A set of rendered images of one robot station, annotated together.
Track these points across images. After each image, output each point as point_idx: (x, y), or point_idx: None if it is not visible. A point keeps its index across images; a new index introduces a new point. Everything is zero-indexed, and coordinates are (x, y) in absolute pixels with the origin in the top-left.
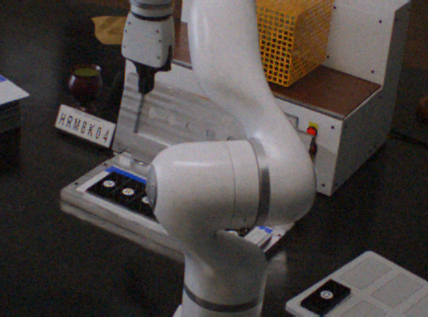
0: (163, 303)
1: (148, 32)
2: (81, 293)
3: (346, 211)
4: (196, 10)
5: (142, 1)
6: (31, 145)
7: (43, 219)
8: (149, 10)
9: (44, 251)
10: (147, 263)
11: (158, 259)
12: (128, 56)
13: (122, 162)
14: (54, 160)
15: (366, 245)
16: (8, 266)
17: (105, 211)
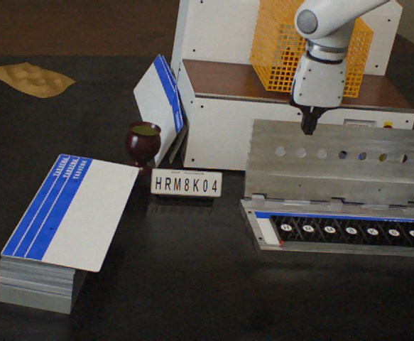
0: None
1: (331, 75)
2: (404, 333)
3: None
4: None
5: (336, 45)
6: (155, 218)
7: (277, 283)
8: (341, 53)
9: (326, 311)
10: (393, 283)
11: (393, 276)
12: (304, 102)
13: (255, 205)
14: (196, 226)
15: None
16: (328, 340)
17: (314, 253)
